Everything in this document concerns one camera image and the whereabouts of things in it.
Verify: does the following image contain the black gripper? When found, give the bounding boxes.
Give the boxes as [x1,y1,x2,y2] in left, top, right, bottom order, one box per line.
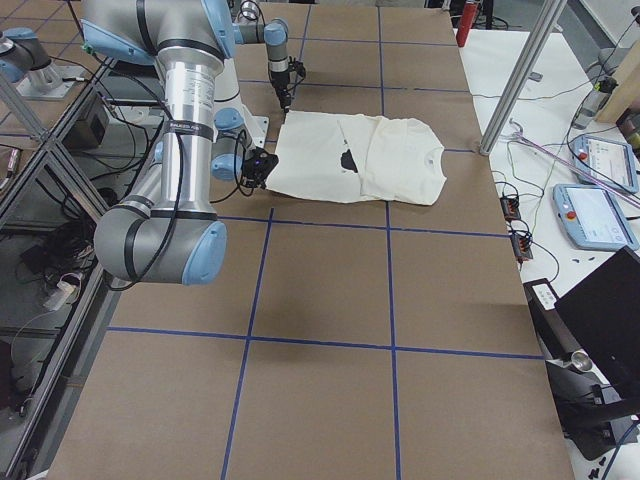
[239,162,268,190]
[269,70,291,113]

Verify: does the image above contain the cream long-sleeve cat shirt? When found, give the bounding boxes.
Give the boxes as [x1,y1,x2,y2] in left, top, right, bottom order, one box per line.
[266,111,446,205]

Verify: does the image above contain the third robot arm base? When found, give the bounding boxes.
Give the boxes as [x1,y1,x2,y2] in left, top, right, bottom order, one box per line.
[1,27,62,94]

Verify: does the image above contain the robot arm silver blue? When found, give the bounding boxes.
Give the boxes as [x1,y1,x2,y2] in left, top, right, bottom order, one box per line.
[82,1,239,285]
[233,1,299,113]

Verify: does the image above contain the red fire extinguisher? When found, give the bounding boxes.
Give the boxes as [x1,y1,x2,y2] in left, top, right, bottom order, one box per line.
[456,0,477,48]

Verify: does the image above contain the reacher grabber stick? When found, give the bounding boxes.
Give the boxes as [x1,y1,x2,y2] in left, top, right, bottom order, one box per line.
[508,117,640,197]

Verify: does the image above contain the orange black connector module far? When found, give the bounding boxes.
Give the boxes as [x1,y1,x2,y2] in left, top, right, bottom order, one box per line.
[500,195,521,222]

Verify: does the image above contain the orange black connector module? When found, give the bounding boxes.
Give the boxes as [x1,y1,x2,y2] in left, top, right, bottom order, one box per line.
[500,195,521,222]
[510,231,533,264]

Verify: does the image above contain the orange black connector module near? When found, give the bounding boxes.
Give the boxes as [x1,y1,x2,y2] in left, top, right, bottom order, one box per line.
[510,231,533,264]

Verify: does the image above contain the far blue teach pendant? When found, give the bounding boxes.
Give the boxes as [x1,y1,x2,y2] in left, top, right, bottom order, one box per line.
[569,134,639,194]

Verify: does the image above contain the blue teach pendant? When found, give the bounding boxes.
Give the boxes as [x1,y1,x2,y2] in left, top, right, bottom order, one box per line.
[569,134,639,194]
[552,184,639,252]

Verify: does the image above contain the near blue teach pendant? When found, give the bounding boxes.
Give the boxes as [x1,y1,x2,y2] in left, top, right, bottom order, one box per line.
[552,184,639,252]

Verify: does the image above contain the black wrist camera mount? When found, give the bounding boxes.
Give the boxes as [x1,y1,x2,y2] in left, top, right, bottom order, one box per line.
[243,147,279,180]
[288,57,306,81]

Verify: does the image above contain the white pedestal column base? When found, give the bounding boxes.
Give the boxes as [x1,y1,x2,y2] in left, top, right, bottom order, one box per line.
[214,59,269,147]

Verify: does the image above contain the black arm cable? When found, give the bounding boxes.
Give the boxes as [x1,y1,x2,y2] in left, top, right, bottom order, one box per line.
[107,127,256,291]

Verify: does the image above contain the aluminium frame post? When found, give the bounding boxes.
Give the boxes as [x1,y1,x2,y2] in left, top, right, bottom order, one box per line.
[479,0,567,156]

